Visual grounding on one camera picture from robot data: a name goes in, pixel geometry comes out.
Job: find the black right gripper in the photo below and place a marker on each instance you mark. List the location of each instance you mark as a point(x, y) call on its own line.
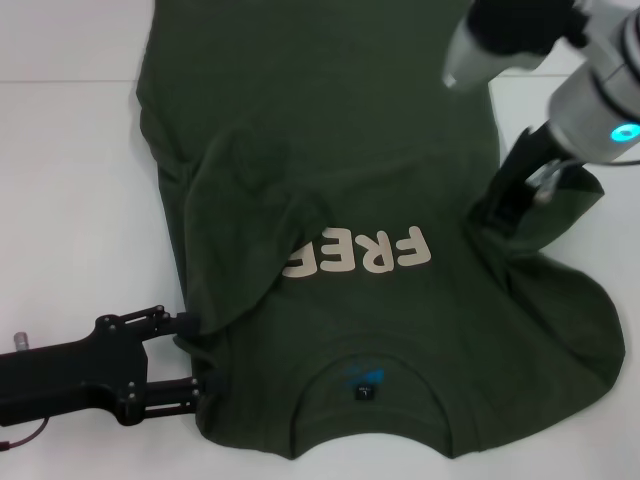
point(520, 170)

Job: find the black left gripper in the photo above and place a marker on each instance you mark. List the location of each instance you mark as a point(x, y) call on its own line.
point(70, 372)

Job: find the dark green FREE t-shirt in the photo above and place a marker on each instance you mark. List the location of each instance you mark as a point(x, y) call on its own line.
point(350, 150)

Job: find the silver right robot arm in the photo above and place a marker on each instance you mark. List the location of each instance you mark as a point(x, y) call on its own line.
point(590, 110)

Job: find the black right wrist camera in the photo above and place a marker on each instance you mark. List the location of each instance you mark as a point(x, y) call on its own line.
point(515, 25)

